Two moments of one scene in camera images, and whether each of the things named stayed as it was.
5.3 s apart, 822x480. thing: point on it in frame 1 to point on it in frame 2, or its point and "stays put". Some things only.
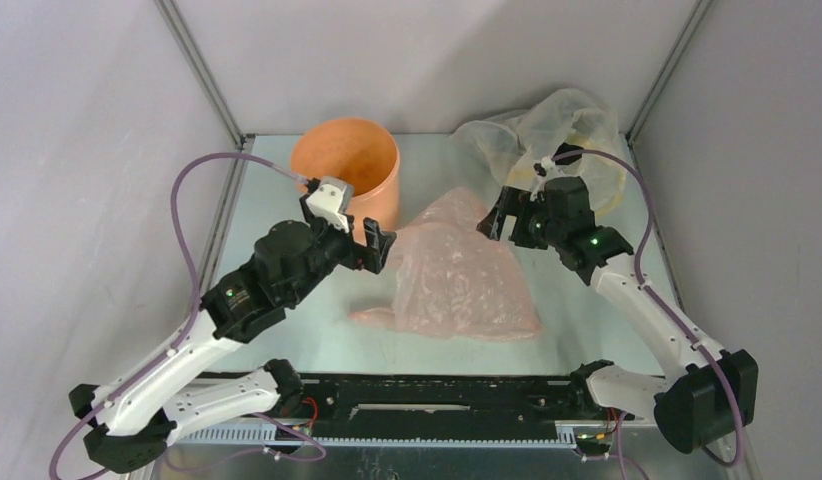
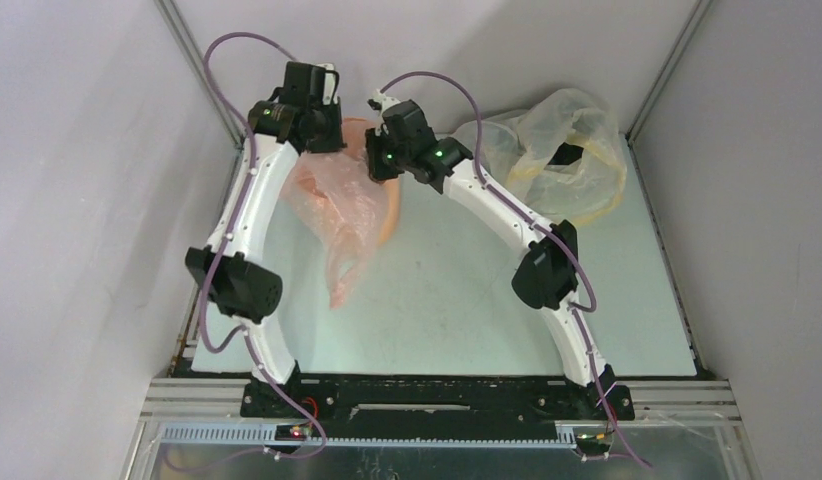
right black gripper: x=514 y=220 to x=374 y=161
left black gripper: x=378 y=243 to x=334 y=142
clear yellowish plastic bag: x=568 y=133 stays put
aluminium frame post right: x=668 y=69 stays put
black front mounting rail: x=444 y=406 stays put
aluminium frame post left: x=176 y=21 stays put
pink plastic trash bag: x=455 y=274 to x=344 y=202
